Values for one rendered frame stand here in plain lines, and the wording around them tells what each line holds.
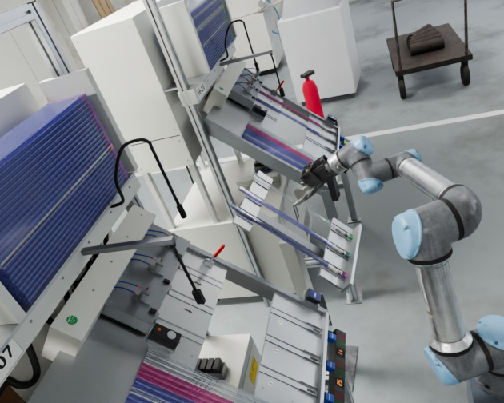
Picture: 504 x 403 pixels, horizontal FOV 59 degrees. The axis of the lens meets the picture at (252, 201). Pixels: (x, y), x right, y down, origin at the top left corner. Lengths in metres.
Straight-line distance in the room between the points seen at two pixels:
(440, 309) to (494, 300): 1.30
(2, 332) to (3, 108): 0.60
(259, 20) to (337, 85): 1.89
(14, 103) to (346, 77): 4.03
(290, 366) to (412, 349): 1.07
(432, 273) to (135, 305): 0.78
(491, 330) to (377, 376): 0.97
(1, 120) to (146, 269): 0.55
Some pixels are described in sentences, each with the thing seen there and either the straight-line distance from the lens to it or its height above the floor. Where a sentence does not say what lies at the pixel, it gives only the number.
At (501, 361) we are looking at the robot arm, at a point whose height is 0.72.
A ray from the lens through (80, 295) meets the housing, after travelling 1.22.
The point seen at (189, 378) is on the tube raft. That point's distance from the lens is 1.26.
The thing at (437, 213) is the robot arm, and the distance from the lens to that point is 1.20.
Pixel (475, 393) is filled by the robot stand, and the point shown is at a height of 0.55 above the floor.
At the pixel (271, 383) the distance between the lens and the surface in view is 1.38.
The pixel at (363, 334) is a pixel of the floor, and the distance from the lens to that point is 2.48.
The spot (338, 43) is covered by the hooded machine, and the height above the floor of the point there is 0.61.
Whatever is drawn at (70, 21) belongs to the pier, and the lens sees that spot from 6.42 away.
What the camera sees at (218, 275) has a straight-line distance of 1.50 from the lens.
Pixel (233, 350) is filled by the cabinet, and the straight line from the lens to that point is 1.77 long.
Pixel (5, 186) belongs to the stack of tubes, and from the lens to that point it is 1.05.
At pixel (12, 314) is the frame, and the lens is 1.02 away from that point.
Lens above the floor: 1.91
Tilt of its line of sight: 31 degrees down
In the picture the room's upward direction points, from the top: 20 degrees counter-clockwise
